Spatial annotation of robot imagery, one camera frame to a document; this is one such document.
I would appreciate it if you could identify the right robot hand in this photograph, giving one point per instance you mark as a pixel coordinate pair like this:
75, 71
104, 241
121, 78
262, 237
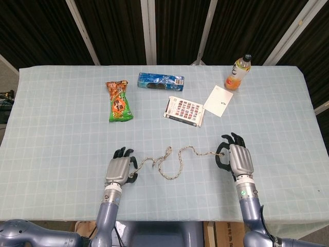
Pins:
241, 159

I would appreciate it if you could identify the light blue checked tablecloth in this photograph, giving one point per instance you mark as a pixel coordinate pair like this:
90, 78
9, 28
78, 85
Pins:
64, 141

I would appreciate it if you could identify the green and orange snack bag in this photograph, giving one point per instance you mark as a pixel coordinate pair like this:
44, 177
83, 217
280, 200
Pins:
119, 105

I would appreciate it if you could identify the blue-grey robot torso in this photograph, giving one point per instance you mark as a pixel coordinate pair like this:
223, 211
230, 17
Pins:
159, 234

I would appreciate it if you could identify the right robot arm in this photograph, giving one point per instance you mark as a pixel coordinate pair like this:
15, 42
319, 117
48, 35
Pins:
250, 213

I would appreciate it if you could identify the blue cookie box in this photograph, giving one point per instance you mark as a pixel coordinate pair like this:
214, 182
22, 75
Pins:
159, 82

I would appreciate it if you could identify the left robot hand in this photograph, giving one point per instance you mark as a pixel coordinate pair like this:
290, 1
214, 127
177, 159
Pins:
117, 169

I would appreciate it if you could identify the orange drink bottle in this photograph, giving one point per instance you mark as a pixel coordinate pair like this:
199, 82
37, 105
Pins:
235, 77

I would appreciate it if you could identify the brown cardboard box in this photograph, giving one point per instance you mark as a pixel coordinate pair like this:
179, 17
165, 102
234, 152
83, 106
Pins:
226, 234
84, 227

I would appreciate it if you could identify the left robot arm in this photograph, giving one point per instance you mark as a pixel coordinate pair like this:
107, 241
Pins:
105, 218

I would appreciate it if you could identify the flat printed card box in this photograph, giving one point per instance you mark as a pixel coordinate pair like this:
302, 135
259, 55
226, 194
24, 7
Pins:
183, 109

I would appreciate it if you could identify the white partition frame post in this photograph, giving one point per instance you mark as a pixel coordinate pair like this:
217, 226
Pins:
322, 108
287, 33
82, 33
205, 33
150, 33

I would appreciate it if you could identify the white paper card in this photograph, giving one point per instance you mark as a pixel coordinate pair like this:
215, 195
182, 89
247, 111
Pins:
218, 101

